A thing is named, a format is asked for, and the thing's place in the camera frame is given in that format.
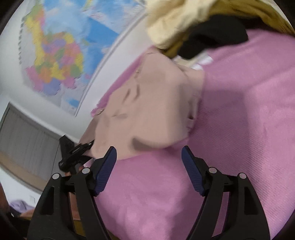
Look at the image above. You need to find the beige pink garment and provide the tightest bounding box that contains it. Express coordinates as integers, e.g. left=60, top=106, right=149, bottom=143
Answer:
left=80, top=48, right=204, bottom=160

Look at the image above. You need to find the grey wardrobe door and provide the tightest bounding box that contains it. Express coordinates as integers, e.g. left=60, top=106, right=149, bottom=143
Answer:
left=0, top=104, right=64, bottom=191

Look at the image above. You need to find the mustard olive garment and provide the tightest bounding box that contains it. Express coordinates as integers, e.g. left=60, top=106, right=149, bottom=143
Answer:
left=162, top=1, right=294, bottom=58

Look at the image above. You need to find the colourful wall map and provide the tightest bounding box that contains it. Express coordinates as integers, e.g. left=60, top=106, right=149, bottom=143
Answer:
left=18, top=0, right=145, bottom=115

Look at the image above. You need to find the cream yellow garment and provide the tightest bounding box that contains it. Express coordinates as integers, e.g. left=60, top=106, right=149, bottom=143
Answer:
left=145, top=0, right=216, bottom=49

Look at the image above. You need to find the pink floral bed sheet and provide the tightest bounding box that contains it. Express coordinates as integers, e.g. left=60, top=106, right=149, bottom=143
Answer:
left=96, top=29, right=294, bottom=239

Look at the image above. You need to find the black garment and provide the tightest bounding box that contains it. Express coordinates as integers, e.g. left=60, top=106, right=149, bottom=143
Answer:
left=178, top=15, right=248, bottom=59

